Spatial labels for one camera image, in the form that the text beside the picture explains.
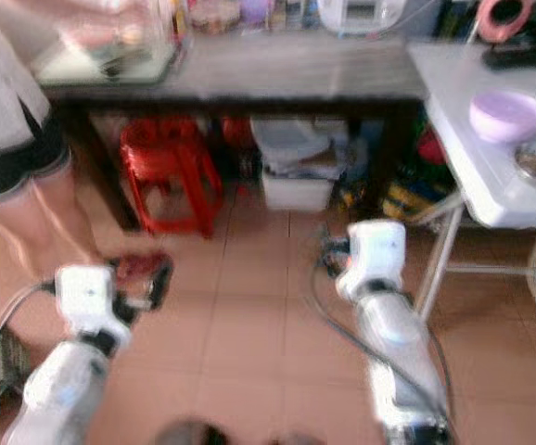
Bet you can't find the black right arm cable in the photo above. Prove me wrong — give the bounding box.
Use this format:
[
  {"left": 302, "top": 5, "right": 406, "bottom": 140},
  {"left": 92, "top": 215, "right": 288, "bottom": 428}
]
[{"left": 309, "top": 264, "right": 456, "bottom": 437}]

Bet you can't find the dark wooden table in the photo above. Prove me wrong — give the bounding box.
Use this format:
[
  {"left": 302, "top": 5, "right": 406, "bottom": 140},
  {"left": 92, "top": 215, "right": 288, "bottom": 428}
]
[{"left": 40, "top": 35, "right": 433, "bottom": 235}]

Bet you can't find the white rice cooker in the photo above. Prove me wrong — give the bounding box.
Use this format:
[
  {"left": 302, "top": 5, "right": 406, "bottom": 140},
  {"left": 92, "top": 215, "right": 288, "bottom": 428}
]
[{"left": 315, "top": 0, "right": 411, "bottom": 35}]

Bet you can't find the yellow and black bag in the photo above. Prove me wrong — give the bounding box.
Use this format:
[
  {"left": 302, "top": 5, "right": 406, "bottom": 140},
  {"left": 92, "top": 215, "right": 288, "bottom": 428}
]
[{"left": 378, "top": 165, "right": 438, "bottom": 221}]

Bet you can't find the dark patterned bag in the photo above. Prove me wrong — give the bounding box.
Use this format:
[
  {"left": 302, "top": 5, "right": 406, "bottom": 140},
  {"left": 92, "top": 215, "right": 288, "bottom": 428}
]
[{"left": 0, "top": 328, "right": 33, "bottom": 420}]

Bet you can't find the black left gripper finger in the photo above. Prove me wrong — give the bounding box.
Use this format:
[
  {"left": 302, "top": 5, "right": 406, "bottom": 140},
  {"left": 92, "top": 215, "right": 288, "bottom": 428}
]
[{"left": 149, "top": 257, "right": 175, "bottom": 312}]

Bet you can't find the red bag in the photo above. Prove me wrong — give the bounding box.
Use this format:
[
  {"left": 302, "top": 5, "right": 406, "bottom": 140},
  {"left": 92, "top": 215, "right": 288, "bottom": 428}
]
[{"left": 415, "top": 129, "right": 451, "bottom": 167}]

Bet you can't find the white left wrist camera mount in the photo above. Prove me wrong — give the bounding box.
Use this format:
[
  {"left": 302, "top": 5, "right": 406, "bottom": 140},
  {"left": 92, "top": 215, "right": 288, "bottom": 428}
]
[{"left": 54, "top": 263, "right": 126, "bottom": 351}]

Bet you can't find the white lidded storage box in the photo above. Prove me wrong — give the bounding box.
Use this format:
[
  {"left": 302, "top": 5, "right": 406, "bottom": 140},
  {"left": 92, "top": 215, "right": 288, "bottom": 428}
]
[{"left": 249, "top": 117, "right": 349, "bottom": 213}]

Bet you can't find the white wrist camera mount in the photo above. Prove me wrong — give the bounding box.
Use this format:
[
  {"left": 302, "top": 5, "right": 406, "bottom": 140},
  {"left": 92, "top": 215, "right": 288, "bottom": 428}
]
[
  {"left": 54, "top": 263, "right": 126, "bottom": 351},
  {"left": 335, "top": 219, "right": 407, "bottom": 301}
]

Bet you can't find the flat black device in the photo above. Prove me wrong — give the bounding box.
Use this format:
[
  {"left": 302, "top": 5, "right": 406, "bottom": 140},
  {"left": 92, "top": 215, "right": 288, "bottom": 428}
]
[{"left": 482, "top": 43, "right": 536, "bottom": 71}]

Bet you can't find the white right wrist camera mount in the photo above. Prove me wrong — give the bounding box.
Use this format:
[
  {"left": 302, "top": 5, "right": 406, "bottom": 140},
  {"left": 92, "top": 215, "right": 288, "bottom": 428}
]
[{"left": 335, "top": 219, "right": 407, "bottom": 301}]

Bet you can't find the pink round ring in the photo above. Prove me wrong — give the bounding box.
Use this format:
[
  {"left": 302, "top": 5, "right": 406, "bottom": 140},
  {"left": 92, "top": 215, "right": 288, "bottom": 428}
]
[{"left": 476, "top": 0, "right": 536, "bottom": 44}]

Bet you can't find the white folding table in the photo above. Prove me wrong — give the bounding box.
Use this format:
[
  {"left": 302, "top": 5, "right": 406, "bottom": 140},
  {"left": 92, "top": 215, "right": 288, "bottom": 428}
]
[{"left": 406, "top": 41, "right": 536, "bottom": 337}]

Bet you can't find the grey robot foot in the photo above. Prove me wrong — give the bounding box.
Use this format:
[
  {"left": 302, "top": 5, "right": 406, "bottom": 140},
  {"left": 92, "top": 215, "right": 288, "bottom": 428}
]
[{"left": 154, "top": 418, "right": 219, "bottom": 445}]

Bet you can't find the clear glass tank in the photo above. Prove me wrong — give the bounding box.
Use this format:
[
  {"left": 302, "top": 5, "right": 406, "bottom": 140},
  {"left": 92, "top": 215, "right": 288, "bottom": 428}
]
[{"left": 31, "top": 0, "right": 186, "bottom": 87}]

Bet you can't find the red plastic stool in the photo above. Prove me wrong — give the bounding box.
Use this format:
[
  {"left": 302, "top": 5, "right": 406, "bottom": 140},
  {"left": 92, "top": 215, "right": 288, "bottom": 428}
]
[{"left": 119, "top": 118, "right": 225, "bottom": 238}]

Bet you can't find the purple plastic bowl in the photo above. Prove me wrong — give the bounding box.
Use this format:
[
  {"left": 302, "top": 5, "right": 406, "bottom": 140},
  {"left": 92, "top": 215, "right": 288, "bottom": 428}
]
[{"left": 468, "top": 89, "right": 536, "bottom": 146}]

